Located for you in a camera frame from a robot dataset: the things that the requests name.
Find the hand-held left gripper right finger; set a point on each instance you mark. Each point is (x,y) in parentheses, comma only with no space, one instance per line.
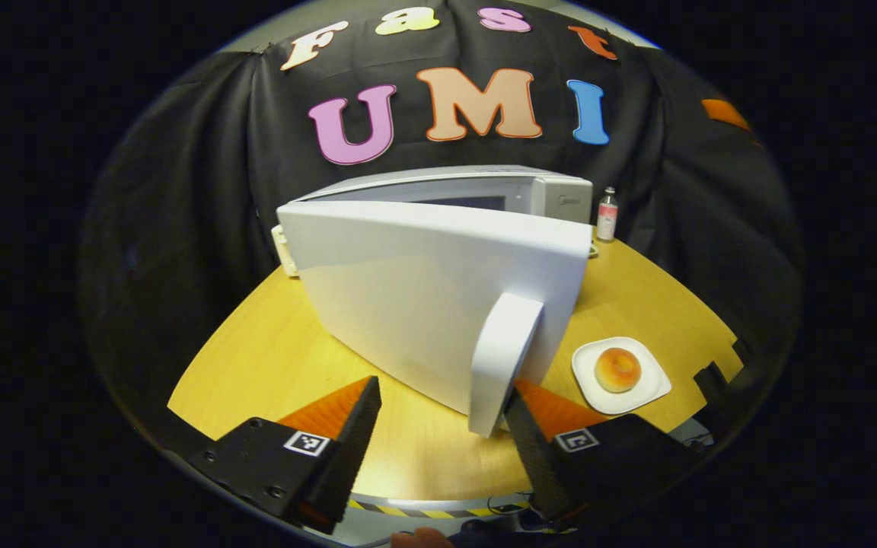
(537,464)

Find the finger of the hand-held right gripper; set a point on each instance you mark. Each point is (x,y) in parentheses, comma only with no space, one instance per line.
(716,392)

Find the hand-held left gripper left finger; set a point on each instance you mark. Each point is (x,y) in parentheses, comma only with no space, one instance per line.
(351,457)

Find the white square plate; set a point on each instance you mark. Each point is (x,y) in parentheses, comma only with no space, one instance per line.
(636,396)

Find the round brown bread bun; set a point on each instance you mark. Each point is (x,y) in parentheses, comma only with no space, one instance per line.
(617,369)

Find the white microwave oven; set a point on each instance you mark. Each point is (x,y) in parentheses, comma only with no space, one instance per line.
(423,289)

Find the white divided seasoning dish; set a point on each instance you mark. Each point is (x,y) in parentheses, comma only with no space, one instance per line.
(593,250)

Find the small pink label bottle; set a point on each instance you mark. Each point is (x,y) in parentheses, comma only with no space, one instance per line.
(607,217)

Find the cream toaster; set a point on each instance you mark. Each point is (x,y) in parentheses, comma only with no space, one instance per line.
(285,251)

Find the black backdrop cloth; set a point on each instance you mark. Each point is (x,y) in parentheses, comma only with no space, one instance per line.
(180,228)

